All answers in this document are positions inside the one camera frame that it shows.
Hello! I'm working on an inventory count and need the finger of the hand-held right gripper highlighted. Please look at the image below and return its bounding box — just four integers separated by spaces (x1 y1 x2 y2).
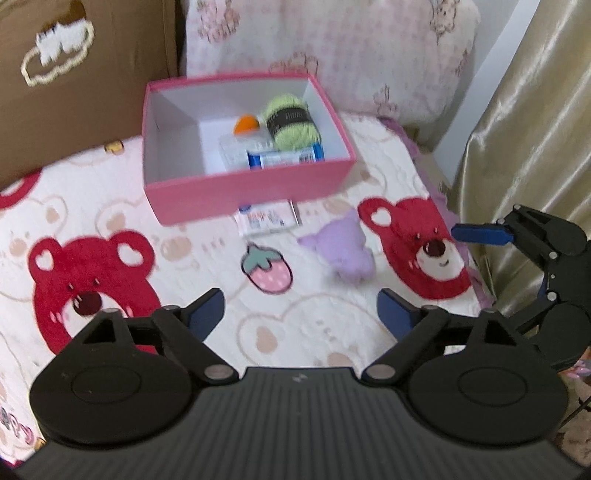
451 204 588 278

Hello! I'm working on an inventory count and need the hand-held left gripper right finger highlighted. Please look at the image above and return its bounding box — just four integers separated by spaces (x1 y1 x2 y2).
362 287 521 384

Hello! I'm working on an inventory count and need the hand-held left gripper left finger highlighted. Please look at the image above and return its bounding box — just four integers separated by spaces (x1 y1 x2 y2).
69 287 239 384

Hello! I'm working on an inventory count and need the pink cardboard box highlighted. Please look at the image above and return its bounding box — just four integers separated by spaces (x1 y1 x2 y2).
141 71 356 227

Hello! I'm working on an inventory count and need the clear plastic box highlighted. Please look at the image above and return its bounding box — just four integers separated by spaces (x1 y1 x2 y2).
218 129 274 169

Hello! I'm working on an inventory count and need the blue wet wipes pack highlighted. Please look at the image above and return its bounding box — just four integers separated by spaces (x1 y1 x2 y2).
246 143 326 171

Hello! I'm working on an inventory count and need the orange makeup sponge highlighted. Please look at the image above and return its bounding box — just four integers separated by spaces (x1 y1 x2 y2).
233 114 260 137

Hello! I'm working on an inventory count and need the green yarn ball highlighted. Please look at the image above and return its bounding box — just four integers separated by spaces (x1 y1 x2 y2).
261 93 315 151

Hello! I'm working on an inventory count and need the bear printed blanket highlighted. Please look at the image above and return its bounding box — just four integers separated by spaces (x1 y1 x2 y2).
0 113 491 468

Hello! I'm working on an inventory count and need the purple plush toy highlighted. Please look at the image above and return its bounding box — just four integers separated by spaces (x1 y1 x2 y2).
297 209 376 283

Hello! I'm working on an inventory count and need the white tissue packet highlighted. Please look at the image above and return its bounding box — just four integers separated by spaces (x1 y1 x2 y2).
233 199 301 239

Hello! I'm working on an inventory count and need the gold curtain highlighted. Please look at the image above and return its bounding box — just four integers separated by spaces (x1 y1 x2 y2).
450 0 591 320

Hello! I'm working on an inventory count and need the pink patterned pillow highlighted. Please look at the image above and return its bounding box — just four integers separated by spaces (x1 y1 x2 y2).
179 0 481 140

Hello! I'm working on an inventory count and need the brown pillow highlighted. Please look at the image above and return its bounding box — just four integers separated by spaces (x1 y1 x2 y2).
0 0 181 186

